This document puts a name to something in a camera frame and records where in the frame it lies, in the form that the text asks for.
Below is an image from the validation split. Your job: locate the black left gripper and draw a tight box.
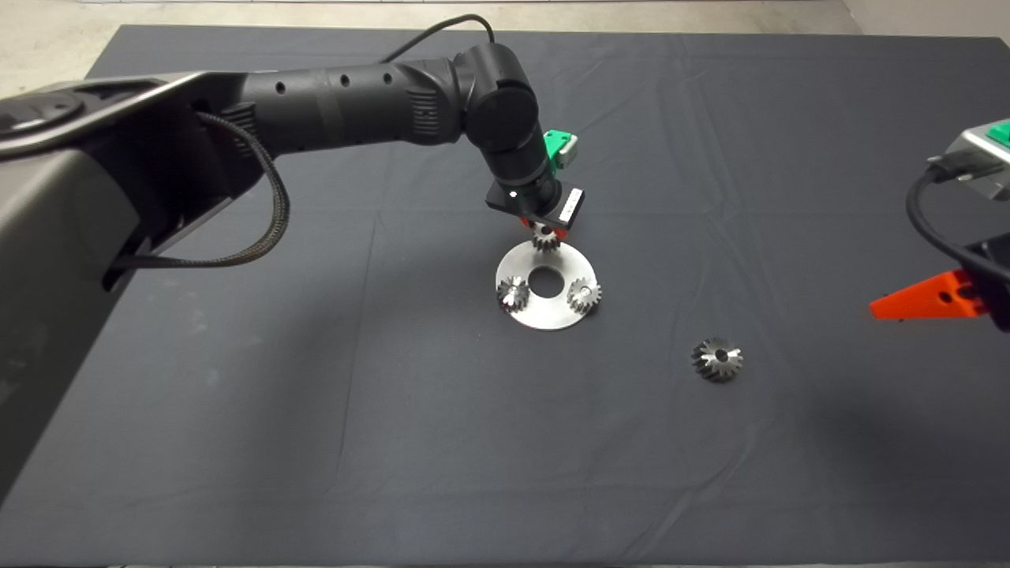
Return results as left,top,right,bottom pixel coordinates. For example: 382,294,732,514
484,180,587,241

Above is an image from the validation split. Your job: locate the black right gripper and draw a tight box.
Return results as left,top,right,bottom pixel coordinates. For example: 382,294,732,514
870,234,1010,334

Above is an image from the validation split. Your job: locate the larger steel gear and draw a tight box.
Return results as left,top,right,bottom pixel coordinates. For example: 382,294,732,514
692,337,744,384

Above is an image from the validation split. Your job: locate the round metal plate with hole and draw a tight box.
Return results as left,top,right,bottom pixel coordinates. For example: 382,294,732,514
496,241,602,332

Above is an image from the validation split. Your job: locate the dark grey table cloth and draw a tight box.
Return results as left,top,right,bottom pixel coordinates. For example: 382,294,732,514
0,24,1010,567

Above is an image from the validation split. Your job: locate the black braided left arm sleeve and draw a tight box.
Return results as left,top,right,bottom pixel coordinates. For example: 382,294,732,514
110,110,291,271

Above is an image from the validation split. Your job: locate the green left camera mount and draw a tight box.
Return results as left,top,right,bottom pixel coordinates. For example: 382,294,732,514
543,129,573,168

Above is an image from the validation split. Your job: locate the black right camera cable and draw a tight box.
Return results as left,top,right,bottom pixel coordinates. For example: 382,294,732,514
906,150,1010,283

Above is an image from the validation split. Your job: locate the black camera cable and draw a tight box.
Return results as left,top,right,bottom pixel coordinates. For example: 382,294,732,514
379,13,496,65
906,150,1010,283

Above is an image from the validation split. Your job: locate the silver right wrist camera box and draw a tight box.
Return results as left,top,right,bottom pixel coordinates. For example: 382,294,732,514
927,126,1010,202

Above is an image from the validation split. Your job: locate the black left camera cable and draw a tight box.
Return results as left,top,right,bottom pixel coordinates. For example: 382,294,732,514
379,13,496,65

